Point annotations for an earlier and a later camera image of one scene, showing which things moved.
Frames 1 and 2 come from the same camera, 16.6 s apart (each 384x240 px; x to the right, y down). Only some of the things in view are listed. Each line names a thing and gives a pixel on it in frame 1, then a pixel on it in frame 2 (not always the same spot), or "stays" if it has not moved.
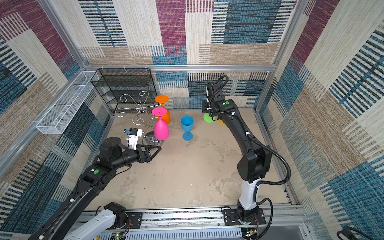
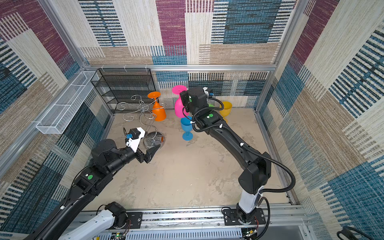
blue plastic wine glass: (187, 124) stays
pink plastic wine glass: (162, 130) to (179, 105)
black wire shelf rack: (127, 90) stays
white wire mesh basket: (57, 119) stays
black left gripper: (147, 158) stays
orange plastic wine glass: (162, 99) to (158, 111)
